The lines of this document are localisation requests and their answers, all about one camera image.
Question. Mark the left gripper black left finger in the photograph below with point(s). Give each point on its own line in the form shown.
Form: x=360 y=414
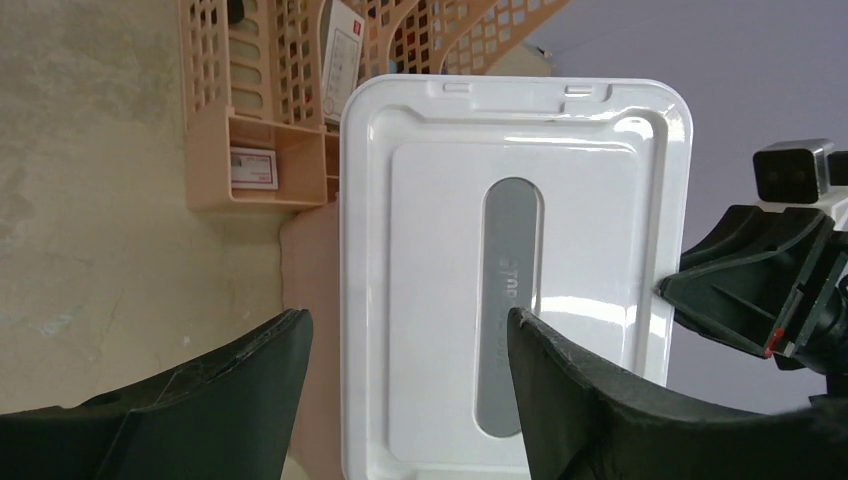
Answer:
x=227 y=414

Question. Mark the white plastic bin lid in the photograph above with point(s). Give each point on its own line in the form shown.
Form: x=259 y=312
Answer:
x=463 y=197

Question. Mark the orange plastic file organizer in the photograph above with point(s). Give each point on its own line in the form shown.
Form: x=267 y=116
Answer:
x=252 y=78

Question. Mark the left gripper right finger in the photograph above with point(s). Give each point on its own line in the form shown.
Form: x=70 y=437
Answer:
x=584 y=417

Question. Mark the pink plastic bin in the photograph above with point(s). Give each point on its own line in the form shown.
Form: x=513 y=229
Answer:
x=310 y=280

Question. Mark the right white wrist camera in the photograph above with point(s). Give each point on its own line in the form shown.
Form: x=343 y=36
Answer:
x=808 y=173

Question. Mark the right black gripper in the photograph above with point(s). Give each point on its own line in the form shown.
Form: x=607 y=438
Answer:
x=770 y=284

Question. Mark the white box with red label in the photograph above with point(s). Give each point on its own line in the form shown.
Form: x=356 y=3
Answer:
x=342 y=29

